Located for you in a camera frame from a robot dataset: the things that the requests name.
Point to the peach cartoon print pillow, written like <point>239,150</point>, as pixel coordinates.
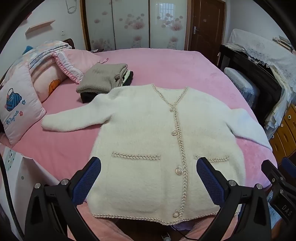
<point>44,78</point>

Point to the blue denim cloth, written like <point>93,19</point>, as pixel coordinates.
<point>272,213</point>

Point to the pink handbag print pillow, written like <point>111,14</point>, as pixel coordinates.
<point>20,111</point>

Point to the pale green folded garment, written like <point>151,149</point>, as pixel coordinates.
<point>126,76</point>

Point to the white hanging cloth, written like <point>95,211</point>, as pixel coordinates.
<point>281,106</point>

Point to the wooden drawer cabinet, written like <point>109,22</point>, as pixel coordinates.
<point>284,136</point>

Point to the light wooden wall shelf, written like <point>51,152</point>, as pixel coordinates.
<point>39,27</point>

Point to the blue fabric piece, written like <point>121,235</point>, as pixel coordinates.
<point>27,49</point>

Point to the dark wooden headboard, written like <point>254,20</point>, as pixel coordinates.
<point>70,42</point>

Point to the beige knitted sweater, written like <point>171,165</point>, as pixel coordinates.
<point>99,76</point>

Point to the black folded garment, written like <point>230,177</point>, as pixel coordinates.
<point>87,97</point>

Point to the pink ruffled pillow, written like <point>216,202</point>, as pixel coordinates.
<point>76,60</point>

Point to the pink bed blanket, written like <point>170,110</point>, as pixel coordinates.
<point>185,69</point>

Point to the stack of books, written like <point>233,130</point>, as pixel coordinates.
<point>283,42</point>

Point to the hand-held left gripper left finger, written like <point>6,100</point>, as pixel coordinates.
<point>87,178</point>

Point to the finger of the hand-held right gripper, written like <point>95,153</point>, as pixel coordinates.
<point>271,170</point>
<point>289,162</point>

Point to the lilac cloth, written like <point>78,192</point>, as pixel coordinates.
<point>183,226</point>

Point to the stool with pale cover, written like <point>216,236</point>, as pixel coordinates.
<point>240,83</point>

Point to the floral sliding door wardrobe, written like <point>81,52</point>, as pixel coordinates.
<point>129,23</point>

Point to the white fluffy cardigan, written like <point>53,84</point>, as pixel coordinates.
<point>143,129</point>

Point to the floral folded quilt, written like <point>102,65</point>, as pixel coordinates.
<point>46,52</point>

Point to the brown wooden door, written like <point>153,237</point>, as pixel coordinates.
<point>208,27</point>

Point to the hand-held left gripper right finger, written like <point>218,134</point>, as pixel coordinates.
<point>209,178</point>

